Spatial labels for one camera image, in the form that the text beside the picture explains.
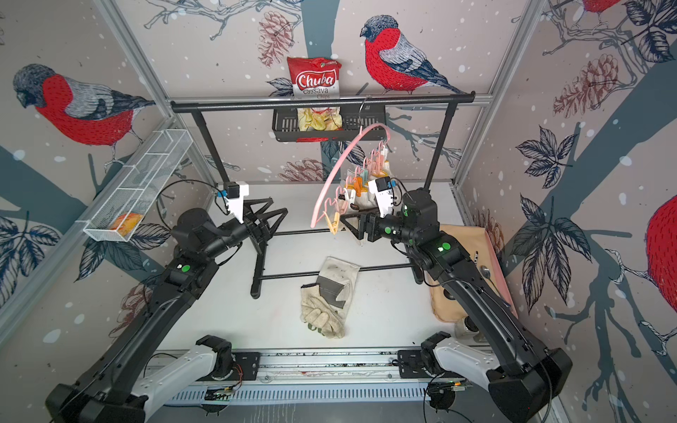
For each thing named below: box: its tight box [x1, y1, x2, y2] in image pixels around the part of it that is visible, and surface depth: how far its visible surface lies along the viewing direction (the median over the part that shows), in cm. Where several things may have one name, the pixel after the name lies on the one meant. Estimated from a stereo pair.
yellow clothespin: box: [322, 210, 341, 236], surface depth 61 cm
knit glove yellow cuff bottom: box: [354, 185, 379, 211], surface depth 73 cm
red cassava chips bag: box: [287, 56, 343, 143], surface depth 84 cm
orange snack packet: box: [110, 212, 144, 238], surface depth 68 cm
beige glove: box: [300, 256, 361, 339], surface depth 87 cm
